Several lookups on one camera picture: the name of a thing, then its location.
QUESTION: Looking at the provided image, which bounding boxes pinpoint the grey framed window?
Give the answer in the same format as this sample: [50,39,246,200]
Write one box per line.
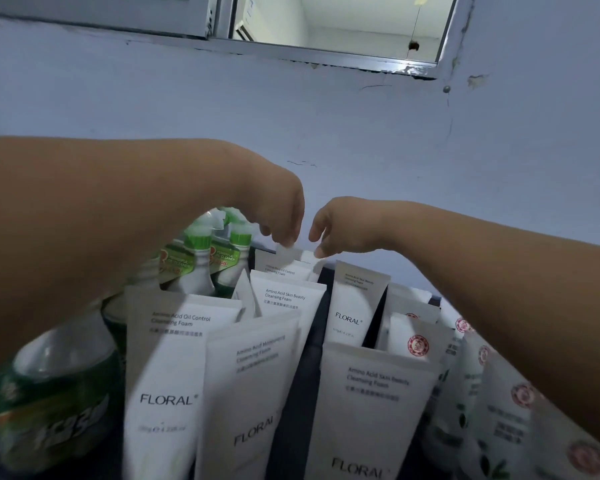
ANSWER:
[0,0,476,81]

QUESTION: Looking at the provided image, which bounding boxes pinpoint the person's left forearm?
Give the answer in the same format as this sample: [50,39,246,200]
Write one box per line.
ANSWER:
[0,137,253,371]

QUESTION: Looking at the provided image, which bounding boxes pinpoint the row of green-leaf tubes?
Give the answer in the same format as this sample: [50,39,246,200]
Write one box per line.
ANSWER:
[375,284,600,480]

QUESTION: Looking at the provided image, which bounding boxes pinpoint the person's right forearm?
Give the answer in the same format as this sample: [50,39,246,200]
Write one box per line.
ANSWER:
[405,202,600,458]

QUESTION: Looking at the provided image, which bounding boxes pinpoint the green spray cleaner twin pack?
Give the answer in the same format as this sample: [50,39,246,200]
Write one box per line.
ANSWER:
[0,294,129,475]
[157,214,216,295]
[209,207,253,298]

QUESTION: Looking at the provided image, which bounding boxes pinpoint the dark hanging lamp cord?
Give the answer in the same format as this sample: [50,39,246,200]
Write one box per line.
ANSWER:
[407,2,423,51]

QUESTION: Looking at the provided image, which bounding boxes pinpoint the person's right hand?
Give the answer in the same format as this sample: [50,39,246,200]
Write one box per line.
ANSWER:
[308,196,409,259]

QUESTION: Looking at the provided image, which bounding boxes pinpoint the white air conditioner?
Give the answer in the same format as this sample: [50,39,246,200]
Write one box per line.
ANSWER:
[232,0,261,41]

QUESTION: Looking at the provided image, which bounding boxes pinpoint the person's left hand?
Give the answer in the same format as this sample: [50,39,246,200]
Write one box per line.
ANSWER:
[239,150,306,247]

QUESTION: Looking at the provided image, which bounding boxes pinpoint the rows of plain white tubes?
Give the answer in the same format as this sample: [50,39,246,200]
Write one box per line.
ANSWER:
[122,244,441,480]

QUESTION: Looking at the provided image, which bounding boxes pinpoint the dark grey shelf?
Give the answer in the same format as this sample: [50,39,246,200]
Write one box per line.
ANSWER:
[0,244,446,480]

